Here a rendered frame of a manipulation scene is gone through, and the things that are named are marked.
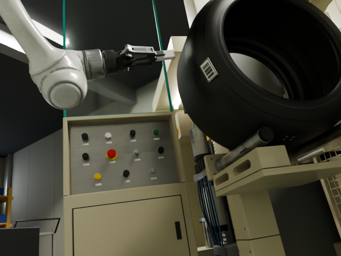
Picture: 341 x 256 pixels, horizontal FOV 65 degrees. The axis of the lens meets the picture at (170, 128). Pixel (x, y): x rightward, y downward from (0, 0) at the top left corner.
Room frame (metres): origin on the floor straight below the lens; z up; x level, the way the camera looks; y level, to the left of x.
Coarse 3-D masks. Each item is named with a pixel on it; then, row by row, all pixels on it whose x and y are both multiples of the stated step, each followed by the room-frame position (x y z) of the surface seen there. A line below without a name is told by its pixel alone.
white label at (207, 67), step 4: (204, 60) 0.67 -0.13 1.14; (208, 60) 0.67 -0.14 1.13; (204, 64) 0.68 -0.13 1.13; (208, 64) 0.67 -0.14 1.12; (200, 68) 0.69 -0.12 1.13; (204, 68) 0.68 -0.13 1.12; (208, 68) 0.68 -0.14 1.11; (212, 68) 0.67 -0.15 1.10; (204, 72) 0.69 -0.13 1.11; (208, 72) 0.68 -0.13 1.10; (212, 72) 0.67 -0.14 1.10; (216, 72) 0.67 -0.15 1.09; (208, 76) 0.69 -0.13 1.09; (212, 76) 0.68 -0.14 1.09; (208, 80) 0.69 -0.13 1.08
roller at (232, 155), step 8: (264, 128) 0.71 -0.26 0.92; (256, 136) 0.73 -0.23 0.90; (264, 136) 0.71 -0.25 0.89; (272, 136) 0.72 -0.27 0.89; (240, 144) 0.84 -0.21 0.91; (248, 144) 0.78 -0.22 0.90; (256, 144) 0.75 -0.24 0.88; (264, 144) 0.74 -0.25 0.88; (232, 152) 0.89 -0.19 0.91; (240, 152) 0.84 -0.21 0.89; (248, 152) 0.82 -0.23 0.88; (224, 160) 0.96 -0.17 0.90; (232, 160) 0.91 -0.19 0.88; (224, 168) 1.01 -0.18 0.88
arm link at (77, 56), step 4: (68, 52) 0.63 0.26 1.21; (72, 52) 0.64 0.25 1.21; (76, 52) 0.65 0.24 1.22; (80, 52) 0.66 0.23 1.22; (72, 56) 0.63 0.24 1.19; (76, 56) 0.64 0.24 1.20; (80, 56) 0.65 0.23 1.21; (76, 60) 0.63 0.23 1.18; (80, 60) 0.65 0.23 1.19; (80, 64) 0.64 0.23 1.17; (84, 64) 0.66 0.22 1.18; (84, 68) 0.67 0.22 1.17; (84, 72) 0.68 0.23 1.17; (32, 80) 0.66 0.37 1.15
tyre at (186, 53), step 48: (240, 0) 0.70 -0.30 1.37; (288, 0) 0.75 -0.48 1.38; (192, 48) 0.70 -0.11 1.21; (240, 48) 1.02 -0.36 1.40; (288, 48) 1.01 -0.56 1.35; (336, 48) 0.79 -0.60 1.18; (192, 96) 0.80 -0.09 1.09; (240, 96) 0.69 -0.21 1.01; (288, 96) 1.07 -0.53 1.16; (336, 96) 0.76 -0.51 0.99; (288, 144) 0.84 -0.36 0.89
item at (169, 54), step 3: (165, 51) 0.76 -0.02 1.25; (168, 51) 0.76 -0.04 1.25; (171, 51) 0.76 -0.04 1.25; (165, 54) 0.76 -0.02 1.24; (168, 54) 0.76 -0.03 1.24; (171, 54) 0.76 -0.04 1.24; (174, 54) 0.76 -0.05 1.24; (159, 57) 0.75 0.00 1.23; (162, 57) 0.75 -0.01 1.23; (165, 57) 0.76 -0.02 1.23; (168, 57) 0.76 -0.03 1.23; (171, 57) 0.76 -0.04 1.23; (174, 57) 0.77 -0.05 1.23
